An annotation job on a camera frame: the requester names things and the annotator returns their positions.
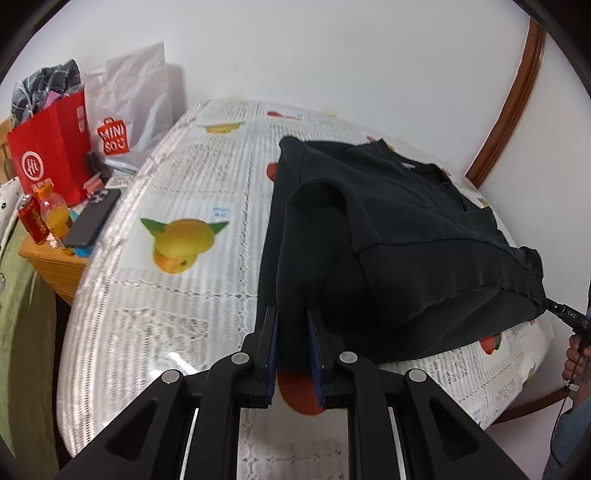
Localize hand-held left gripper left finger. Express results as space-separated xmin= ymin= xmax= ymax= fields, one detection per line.
xmin=58 ymin=307 xmax=281 ymax=480

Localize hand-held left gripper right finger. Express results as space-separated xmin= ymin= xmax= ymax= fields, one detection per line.
xmin=305 ymin=307 xmax=533 ymax=480

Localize black sweatshirt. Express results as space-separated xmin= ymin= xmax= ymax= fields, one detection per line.
xmin=257 ymin=135 xmax=549 ymax=371

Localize person's right hand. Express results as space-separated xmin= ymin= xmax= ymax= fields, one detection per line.
xmin=562 ymin=332 xmax=591 ymax=385

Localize fruit print tablecloth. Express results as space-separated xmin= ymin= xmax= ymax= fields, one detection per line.
xmin=55 ymin=98 xmax=556 ymax=480

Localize person's blue jeans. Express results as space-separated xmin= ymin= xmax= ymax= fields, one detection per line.
xmin=542 ymin=396 xmax=589 ymax=480

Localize black smartphone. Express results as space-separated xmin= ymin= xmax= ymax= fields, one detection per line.
xmin=63 ymin=188 xmax=122 ymax=249

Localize wooden nightstand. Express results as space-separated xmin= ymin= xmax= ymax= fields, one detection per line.
xmin=18 ymin=220 xmax=92 ymax=306

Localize green bedsheet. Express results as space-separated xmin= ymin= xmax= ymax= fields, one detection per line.
xmin=0 ymin=222 xmax=71 ymax=472

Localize orange juice bottle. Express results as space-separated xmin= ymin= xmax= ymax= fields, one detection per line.
xmin=38 ymin=185 xmax=74 ymax=248

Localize small black box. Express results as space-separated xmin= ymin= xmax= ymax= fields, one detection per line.
xmin=87 ymin=150 xmax=113 ymax=184

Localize red drink can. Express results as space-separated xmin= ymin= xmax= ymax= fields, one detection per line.
xmin=17 ymin=194 xmax=49 ymax=245

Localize white paper bag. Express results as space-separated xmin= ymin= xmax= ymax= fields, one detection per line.
xmin=84 ymin=41 xmax=175 ymax=168

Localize red paper bag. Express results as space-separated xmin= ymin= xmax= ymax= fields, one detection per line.
xmin=6 ymin=90 xmax=94 ymax=207

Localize white floral blanket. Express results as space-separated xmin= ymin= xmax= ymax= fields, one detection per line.
xmin=0 ymin=179 xmax=25 ymax=247

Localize wooden headboard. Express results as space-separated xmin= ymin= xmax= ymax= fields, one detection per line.
xmin=0 ymin=117 xmax=20 ymax=186

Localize plaid cloth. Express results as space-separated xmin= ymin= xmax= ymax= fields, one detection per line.
xmin=11 ymin=58 xmax=85 ymax=128

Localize black cable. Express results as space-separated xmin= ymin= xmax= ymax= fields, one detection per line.
xmin=551 ymin=382 xmax=581 ymax=468

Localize wooden door frame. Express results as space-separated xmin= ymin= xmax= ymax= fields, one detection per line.
xmin=464 ymin=21 xmax=547 ymax=188

